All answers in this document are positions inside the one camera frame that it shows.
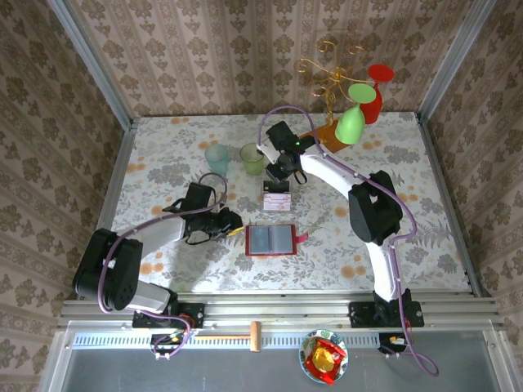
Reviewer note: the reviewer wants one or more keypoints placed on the red leather card holder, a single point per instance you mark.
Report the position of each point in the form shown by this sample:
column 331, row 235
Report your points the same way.
column 282, row 241

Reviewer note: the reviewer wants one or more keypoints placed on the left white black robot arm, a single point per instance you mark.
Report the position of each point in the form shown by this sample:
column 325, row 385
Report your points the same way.
column 159, row 230

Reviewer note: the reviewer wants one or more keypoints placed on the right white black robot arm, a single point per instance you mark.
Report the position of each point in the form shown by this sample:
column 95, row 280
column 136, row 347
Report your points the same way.
column 327, row 167

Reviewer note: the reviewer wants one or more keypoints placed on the clear acrylic card stand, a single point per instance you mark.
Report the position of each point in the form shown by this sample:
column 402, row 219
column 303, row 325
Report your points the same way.
column 261, row 200

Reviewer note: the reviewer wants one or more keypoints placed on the green plastic cup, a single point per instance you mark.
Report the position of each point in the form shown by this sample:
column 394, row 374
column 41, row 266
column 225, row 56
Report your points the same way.
column 251, row 163

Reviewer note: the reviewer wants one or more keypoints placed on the teal plastic cup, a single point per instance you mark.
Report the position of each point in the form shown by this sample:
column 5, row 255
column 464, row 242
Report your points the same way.
column 216, row 161

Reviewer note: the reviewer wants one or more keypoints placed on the floral patterned table mat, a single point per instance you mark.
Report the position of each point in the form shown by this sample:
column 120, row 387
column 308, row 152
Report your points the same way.
column 286, row 277

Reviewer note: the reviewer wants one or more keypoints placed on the green plastic wine glass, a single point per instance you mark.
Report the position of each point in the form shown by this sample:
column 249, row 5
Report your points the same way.
column 349, row 126

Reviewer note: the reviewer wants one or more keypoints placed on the red plastic wine glass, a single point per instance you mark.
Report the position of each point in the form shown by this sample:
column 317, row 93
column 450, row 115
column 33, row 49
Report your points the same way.
column 374, row 108

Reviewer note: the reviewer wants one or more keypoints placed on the wooden mallet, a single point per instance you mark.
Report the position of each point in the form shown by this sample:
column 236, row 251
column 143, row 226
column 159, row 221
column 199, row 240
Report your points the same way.
column 255, row 337

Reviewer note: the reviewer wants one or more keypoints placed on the patterned ceramic bowl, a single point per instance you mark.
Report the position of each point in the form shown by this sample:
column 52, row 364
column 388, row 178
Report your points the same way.
column 303, row 351

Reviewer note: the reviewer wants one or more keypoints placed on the perforated metal strip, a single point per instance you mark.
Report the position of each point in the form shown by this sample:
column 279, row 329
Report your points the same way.
column 122, row 341

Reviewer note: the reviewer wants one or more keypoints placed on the grey metal trough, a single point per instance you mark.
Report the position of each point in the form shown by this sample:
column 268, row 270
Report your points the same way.
column 204, row 373

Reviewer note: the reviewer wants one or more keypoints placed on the red yellow snack packet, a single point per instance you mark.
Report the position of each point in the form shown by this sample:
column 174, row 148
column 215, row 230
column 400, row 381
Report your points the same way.
column 324, row 359

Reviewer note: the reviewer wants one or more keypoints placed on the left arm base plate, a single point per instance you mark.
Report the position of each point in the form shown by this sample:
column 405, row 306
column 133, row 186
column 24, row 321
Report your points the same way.
column 196, row 314

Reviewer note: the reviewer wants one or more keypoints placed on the long aluminium base rail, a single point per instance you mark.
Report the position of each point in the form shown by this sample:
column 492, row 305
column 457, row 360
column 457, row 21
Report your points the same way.
column 278, row 312

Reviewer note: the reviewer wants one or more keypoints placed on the aluminium side rail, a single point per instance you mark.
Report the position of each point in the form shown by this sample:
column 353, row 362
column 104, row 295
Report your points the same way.
column 115, row 171
column 446, row 183

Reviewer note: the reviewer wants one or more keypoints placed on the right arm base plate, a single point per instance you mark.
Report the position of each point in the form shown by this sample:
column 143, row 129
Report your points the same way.
column 359, row 316

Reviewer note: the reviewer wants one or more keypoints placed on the aluminium frame post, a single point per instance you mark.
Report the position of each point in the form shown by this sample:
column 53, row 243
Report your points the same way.
column 100, row 73
column 452, row 61

